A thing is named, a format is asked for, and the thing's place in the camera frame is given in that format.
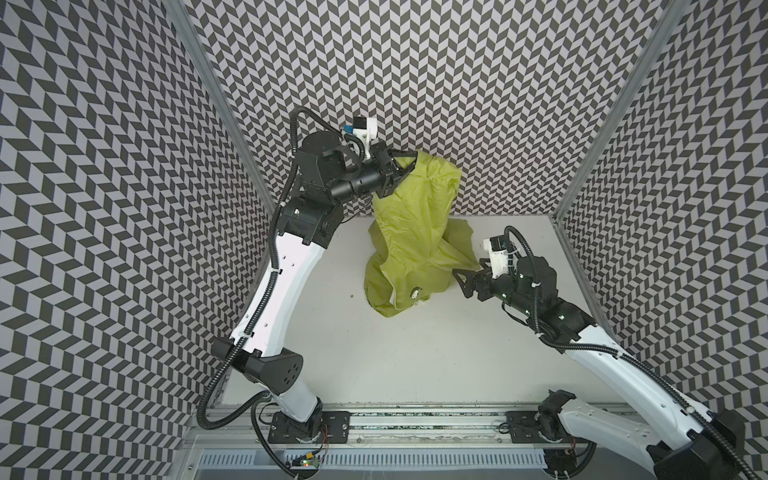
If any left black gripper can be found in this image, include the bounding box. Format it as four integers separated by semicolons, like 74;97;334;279
320;137;422;202

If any green jacket with printed lining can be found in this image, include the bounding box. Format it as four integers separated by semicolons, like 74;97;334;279
363;151;479;318

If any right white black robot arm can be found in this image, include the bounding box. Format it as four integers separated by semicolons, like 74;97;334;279
453;257;754;479

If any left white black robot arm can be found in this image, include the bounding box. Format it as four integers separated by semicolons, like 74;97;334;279
197;130;418;429

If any small green circuit board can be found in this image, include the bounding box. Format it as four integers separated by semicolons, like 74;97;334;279
291;454;321;469

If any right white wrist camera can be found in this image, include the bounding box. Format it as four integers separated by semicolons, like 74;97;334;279
483;235;509;279

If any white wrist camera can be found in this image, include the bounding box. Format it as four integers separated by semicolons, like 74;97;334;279
344;116;379;143
483;235;509;279

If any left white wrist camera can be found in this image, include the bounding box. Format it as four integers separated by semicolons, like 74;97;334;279
344;116;379;143

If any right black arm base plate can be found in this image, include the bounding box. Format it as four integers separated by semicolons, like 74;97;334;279
505;410;573;444

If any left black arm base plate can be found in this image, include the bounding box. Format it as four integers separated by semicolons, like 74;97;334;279
268;411;351;445

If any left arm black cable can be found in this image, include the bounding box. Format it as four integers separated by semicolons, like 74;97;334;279
196;107;337;431

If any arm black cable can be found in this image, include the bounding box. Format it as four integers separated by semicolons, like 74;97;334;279
196;107;337;431
502;225;757;480

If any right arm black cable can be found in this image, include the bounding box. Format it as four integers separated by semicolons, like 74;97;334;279
502;225;757;480

